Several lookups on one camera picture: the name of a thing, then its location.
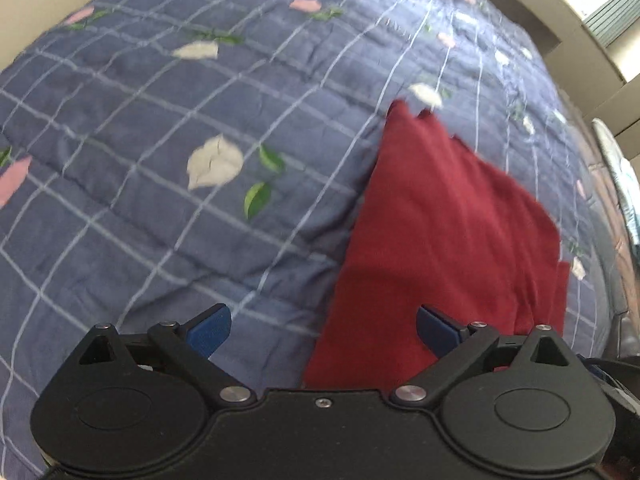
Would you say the dark red garment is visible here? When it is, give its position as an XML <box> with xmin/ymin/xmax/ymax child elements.
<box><xmin>304</xmin><ymin>100</ymin><xmax>570</xmax><ymax>391</ymax></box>

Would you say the grey brown quilted mattress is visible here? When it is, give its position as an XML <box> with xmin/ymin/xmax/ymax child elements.
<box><xmin>574</xmin><ymin>119</ymin><xmax>636</xmax><ymax>311</ymax></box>

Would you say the blue plaid floral quilt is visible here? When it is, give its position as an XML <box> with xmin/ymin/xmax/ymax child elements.
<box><xmin>1</xmin><ymin>0</ymin><xmax>612</xmax><ymax>479</ymax></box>

